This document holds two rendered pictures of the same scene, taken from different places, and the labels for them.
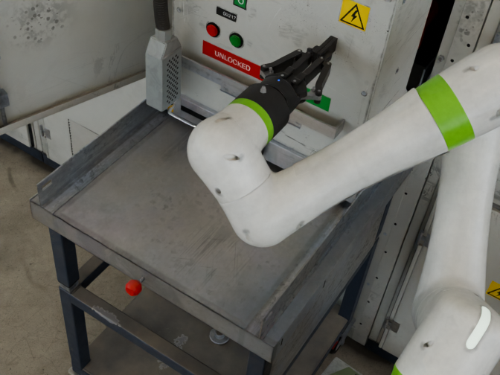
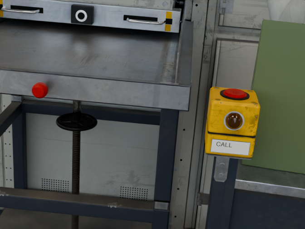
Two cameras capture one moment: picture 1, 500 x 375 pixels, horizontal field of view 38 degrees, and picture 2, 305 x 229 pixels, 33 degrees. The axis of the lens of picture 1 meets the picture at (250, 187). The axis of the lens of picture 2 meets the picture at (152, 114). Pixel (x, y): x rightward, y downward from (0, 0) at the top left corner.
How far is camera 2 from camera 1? 0.95 m
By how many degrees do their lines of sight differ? 31
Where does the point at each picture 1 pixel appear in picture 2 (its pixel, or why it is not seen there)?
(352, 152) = not seen: outside the picture
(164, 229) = (44, 57)
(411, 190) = (194, 59)
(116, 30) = not seen: outside the picture
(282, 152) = (110, 9)
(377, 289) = (184, 171)
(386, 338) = (200, 215)
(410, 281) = not seen: hidden behind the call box
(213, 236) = (87, 56)
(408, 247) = (200, 115)
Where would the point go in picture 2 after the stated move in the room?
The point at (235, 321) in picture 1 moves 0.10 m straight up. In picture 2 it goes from (147, 81) to (150, 34)
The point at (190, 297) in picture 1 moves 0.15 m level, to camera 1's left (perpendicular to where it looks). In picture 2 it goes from (99, 77) to (26, 82)
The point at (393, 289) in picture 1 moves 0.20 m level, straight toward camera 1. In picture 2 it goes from (196, 164) to (205, 192)
